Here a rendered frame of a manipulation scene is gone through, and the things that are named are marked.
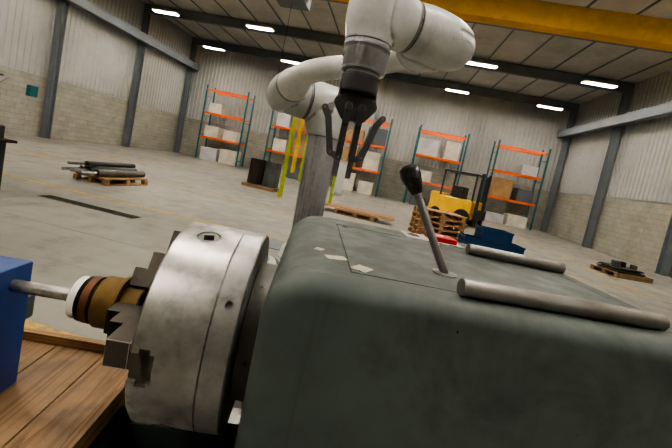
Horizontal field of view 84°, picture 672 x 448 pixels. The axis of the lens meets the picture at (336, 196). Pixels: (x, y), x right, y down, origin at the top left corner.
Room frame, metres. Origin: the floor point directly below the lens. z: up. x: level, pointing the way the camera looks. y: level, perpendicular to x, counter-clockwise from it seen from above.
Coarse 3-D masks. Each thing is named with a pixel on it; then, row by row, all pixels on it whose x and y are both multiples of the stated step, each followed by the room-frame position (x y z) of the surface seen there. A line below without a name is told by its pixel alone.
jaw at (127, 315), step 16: (128, 304) 0.56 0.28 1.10; (112, 320) 0.51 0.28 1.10; (128, 320) 0.52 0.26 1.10; (112, 336) 0.47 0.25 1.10; (128, 336) 0.48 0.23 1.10; (112, 352) 0.46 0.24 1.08; (128, 352) 0.46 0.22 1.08; (144, 352) 0.45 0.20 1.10; (128, 368) 0.46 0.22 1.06; (144, 368) 0.45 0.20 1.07
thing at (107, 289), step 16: (80, 288) 0.57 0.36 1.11; (96, 288) 0.57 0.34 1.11; (112, 288) 0.57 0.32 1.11; (128, 288) 0.59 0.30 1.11; (144, 288) 0.60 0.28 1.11; (80, 304) 0.55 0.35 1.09; (96, 304) 0.55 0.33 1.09; (112, 304) 0.55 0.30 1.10; (80, 320) 0.56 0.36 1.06; (96, 320) 0.55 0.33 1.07
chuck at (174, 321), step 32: (192, 224) 0.59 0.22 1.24; (192, 256) 0.51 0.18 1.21; (224, 256) 0.53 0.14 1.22; (160, 288) 0.47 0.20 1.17; (192, 288) 0.48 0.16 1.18; (160, 320) 0.46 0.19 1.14; (192, 320) 0.46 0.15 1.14; (160, 352) 0.45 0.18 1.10; (192, 352) 0.45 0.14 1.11; (128, 384) 0.45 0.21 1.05; (160, 384) 0.45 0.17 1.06; (192, 384) 0.45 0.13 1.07; (160, 416) 0.47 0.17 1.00; (192, 416) 0.46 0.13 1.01
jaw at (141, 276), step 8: (176, 232) 0.64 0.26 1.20; (168, 248) 0.63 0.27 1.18; (152, 256) 0.62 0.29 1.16; (160, 256) 0.62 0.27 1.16; (152, 264) 0.61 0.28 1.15; (136, 272) 0.60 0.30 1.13; (144, 272) 0.61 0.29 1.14; (152, 272) 0.61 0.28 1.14; (136, 280) 0.60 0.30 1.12; (144, 280) 0.60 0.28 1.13
